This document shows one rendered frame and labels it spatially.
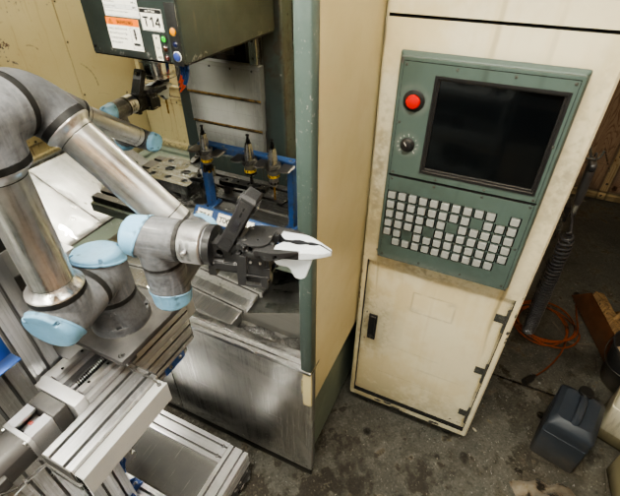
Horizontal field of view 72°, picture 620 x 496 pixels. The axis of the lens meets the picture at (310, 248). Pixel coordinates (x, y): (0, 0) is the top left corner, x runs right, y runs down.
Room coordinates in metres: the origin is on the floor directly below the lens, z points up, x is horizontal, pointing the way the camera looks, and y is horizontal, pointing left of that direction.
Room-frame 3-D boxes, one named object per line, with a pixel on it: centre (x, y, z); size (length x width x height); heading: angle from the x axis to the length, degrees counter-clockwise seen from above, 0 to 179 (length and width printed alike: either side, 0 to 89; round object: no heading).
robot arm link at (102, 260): (0.78, 0.50, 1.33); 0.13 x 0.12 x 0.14; 169
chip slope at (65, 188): (2.20, 1.25, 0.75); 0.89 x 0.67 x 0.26; 155
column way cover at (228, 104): (2.32, 0.46, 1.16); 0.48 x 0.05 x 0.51; 65
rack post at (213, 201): (1.76, 0.47, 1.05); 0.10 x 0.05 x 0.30; 155
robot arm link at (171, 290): (0.62, 0.27, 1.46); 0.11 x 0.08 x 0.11; 169
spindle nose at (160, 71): (1.92, 0.65, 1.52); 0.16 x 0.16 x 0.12
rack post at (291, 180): (1.57, 0.07, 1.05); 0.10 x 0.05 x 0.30; 155
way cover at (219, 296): (1.47, 0.64, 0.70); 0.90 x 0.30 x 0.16; 65
